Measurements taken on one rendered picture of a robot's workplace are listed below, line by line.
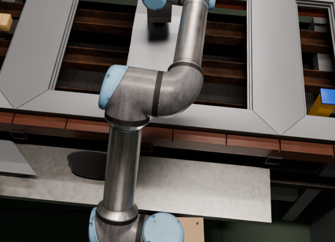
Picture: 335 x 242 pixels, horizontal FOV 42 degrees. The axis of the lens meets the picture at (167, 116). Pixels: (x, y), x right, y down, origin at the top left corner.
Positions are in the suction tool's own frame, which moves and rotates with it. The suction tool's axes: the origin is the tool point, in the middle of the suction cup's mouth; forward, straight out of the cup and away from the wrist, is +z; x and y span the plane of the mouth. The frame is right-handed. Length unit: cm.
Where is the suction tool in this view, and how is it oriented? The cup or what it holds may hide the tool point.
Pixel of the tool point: (158, 25)
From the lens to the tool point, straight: 161.9
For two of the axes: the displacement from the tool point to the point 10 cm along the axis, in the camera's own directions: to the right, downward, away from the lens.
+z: -0.4, 5.2, 8.5
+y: -10.0, 0.2, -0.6
